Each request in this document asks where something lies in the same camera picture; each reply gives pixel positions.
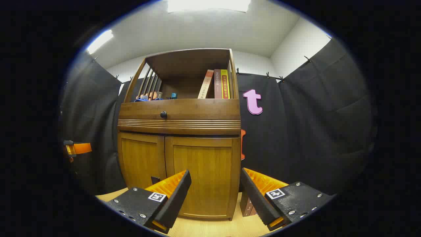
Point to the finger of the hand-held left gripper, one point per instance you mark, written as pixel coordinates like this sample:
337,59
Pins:
80,148

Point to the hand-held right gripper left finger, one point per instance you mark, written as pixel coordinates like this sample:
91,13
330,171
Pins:
176,197

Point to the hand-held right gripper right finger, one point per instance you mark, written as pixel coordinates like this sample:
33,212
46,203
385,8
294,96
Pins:
255,197

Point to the wooden cabinet door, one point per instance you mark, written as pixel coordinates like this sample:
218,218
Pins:
210,171
141,158

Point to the wooden double-door shoe cabinet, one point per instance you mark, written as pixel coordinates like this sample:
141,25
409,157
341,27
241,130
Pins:
181,112

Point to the brown books on floor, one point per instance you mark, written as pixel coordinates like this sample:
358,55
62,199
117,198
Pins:
246,205

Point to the blue cloth item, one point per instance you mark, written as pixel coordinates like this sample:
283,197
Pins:
139,99

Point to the black round drawer knob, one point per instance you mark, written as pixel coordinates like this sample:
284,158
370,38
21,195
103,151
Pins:
163,115

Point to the black backdrop cloth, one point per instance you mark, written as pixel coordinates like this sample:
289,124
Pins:
312,131

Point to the orange toy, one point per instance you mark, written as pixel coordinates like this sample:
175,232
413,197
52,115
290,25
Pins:
151,95

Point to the small teal box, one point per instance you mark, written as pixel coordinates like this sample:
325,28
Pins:
173,95

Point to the ceiling light panel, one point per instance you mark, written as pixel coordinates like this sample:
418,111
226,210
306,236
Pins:
100,41
209,5

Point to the beige book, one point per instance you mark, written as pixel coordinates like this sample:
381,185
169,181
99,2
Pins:
205,85

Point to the yellow book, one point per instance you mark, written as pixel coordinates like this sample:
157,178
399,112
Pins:
225,84

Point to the brown book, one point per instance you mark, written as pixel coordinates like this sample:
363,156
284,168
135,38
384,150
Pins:
217,84

